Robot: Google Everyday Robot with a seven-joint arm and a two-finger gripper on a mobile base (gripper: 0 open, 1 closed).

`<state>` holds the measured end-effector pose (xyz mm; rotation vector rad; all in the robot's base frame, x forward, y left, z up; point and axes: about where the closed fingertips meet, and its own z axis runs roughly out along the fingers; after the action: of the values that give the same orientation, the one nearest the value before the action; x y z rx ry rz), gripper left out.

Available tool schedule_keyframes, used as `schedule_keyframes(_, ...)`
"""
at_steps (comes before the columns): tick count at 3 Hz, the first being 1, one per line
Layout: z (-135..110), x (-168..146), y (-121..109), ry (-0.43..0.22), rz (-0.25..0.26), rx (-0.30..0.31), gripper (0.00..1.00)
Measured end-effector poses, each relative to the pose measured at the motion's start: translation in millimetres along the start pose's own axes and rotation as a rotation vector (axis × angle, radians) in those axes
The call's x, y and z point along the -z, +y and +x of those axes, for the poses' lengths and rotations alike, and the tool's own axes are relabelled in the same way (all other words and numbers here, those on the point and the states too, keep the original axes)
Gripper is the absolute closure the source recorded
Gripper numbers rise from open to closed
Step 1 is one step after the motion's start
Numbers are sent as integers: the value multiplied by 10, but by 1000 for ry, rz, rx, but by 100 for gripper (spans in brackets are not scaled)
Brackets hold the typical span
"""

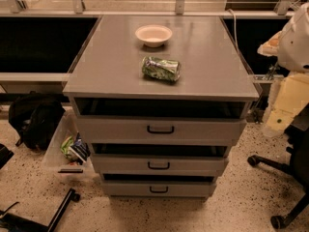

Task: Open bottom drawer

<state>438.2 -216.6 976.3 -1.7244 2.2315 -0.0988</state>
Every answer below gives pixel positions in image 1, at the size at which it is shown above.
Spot grey drawer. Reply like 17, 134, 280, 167
92, 155, 229, 176
102, 181, 216, 197
77, 118, 246, 146

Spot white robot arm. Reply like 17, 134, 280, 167
258, 3, 309, 137

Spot grey drawer cabinet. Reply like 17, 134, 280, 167
64, 15, 259, 184

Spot green chip bag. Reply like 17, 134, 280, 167
142, 56, 181, 82

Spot white bowl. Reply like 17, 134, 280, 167
135, 25, 173, 47

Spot snack packets in bin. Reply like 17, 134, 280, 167
60, 133, 91, 164

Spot clear plastic bin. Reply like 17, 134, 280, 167
42, 110, 96, 182

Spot black backpack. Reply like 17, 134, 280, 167
9, 93, 65, 150

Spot black office chair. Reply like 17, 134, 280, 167
247, 105, 309, 229

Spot black stand base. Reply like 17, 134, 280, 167
0, 188, 80, 232

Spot white cable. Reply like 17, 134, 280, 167
227, 8, 240, 55

